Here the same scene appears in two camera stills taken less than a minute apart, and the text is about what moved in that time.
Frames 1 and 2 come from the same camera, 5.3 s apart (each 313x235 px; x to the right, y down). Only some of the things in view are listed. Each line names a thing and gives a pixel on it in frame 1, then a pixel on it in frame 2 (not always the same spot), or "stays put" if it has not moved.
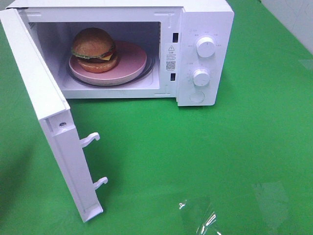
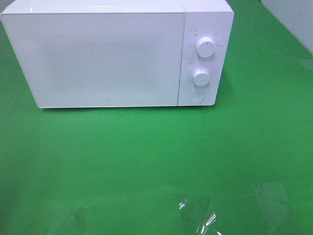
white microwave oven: [183, 49] stays put
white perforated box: [53, 110] to [86, 59]
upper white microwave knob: [206, 46] stays put
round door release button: [197, 97] stays put
